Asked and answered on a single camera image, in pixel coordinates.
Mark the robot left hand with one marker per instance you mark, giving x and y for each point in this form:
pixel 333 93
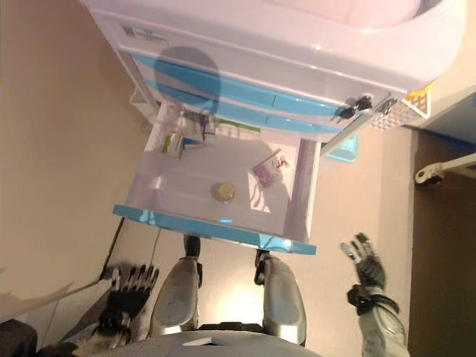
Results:
pixel 126 297

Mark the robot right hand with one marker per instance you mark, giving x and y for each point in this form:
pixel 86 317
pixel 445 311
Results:
pixel 368 267

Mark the blue fronted cart drawer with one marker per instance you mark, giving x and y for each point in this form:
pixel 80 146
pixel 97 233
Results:
pixel 193 178

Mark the clear medicine bottle yellow pills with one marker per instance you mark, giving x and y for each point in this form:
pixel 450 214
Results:
pixel 223 191

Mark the pink white medicine box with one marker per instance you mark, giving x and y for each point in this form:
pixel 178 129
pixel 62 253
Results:
pixel 266 175

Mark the green white medicine box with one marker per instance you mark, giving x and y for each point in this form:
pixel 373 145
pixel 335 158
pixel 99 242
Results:
pixel 173 145

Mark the blue white medicine box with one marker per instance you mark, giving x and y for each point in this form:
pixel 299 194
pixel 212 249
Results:
pixel 193 140

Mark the silver robot left leg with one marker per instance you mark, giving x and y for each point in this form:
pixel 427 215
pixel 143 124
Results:
pixel 175 297

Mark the silver robot leg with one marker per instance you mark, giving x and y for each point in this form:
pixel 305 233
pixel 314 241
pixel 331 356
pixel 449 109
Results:
pixel 175 297
pixel 282 305

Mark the black floor strip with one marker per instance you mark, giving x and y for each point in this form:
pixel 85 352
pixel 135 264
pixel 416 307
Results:
pixel 112 249

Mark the silver robot right leg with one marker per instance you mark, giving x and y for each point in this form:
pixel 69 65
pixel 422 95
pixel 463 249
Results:
pixel 282 305

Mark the grey robot torso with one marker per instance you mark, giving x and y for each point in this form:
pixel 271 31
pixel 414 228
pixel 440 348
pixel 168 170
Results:
pixel 230 347

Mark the light blue plastic bin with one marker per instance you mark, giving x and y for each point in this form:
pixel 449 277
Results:
pixel 346 150

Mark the white plastic mesh basket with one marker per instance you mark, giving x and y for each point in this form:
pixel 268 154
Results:
pixel 390 119

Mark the metal key bunch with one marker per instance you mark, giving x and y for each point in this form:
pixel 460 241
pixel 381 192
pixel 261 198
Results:
pixel 386 106

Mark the white medical cart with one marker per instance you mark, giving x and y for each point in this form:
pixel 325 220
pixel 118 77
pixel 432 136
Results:
pixel 260 37

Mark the white wheeled metal frame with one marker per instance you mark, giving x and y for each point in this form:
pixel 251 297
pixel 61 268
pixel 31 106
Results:
pixel 427 175

